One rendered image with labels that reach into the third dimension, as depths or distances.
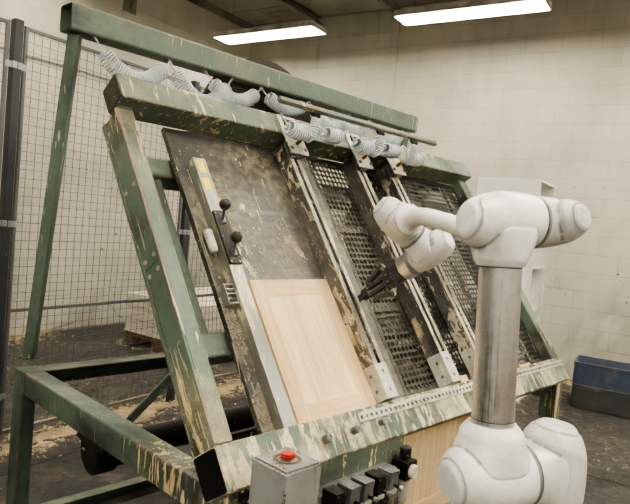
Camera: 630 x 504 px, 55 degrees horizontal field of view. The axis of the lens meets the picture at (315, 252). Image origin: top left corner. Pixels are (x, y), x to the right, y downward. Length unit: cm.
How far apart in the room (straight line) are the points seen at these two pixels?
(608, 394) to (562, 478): 453
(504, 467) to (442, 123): 643
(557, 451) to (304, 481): 61
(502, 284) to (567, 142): 582
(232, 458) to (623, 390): 488
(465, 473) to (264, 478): 46
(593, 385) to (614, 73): 328
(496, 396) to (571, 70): 614
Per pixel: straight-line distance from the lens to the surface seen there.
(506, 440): 150
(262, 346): 183
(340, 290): 218
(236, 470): 163
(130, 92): 206
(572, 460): 164
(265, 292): 198
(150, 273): 182
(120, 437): 203
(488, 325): 147
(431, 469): 287
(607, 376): 611
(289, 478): 144
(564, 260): 712
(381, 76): 817
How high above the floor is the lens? 150
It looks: 3 degrees down
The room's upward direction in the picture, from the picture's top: 5 degrees clockwise
